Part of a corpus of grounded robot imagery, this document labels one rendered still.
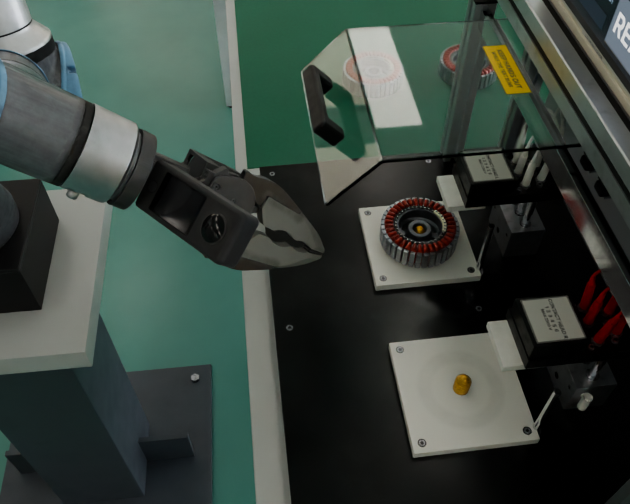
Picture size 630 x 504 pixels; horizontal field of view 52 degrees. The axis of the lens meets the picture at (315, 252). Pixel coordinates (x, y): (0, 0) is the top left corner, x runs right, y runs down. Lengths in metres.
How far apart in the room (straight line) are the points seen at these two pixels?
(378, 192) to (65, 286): 0.49
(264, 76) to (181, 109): 1.21
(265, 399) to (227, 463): 0.79
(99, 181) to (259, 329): 0.41
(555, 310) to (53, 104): 0.53
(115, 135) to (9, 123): 0.08
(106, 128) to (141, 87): 2.09
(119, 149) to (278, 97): 0.73
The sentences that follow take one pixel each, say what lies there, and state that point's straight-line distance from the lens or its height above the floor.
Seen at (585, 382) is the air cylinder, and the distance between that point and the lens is 0.83.
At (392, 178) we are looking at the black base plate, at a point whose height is 0.77.
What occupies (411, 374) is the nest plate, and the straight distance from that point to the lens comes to 0.83.
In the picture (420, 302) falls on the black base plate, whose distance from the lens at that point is 0.91.
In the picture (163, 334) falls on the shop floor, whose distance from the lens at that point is 1.83.
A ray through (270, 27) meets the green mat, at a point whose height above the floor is 0.75.
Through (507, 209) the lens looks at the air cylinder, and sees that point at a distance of 0.97.
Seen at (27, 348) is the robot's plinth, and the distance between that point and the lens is 0.96.
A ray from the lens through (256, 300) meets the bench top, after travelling 0.93.
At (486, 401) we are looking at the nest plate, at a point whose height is 0.78.
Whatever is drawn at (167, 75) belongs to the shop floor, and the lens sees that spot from 2.68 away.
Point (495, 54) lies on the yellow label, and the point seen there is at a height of 1.07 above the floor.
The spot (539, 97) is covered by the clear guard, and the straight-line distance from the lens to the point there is 0.77.
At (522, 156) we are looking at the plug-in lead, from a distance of 0.89.
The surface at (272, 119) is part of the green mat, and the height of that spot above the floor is 0.75.
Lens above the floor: 1.50
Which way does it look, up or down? 50 degrees down
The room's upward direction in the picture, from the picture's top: straight up
